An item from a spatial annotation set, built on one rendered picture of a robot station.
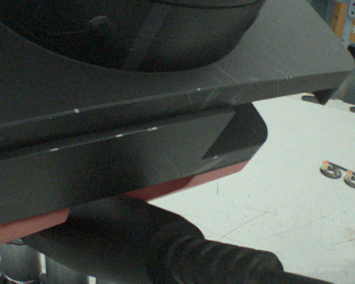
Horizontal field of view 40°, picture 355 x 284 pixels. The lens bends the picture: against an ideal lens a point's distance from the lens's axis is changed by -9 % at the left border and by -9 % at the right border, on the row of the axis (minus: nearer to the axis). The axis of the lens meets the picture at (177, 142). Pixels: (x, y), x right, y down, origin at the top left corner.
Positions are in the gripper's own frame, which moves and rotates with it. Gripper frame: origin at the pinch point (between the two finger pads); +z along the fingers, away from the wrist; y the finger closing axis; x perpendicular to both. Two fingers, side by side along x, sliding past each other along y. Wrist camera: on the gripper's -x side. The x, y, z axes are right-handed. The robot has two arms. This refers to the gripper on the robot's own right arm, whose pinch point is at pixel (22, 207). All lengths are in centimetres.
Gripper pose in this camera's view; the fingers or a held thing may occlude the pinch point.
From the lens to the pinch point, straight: 16.4
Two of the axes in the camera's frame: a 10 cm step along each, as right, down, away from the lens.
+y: -7.9, 1.8, -5.9
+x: 4.7, 7.9, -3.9
